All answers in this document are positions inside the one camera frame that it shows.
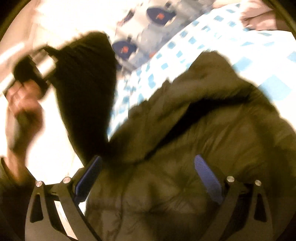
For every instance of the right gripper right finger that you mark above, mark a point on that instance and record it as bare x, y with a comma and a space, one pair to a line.
233, 203

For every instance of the dark olive puffer jacket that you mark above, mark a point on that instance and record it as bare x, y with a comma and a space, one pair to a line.
164, 169

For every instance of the person's left hand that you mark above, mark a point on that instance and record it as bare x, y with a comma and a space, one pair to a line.
23, 115

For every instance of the whale pattern curtain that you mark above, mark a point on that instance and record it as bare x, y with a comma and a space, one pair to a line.
147, 26

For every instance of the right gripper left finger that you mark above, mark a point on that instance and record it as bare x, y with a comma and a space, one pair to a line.
43, 221

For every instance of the blue white checkered bed cover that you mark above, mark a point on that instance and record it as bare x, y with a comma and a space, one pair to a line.
264, 58

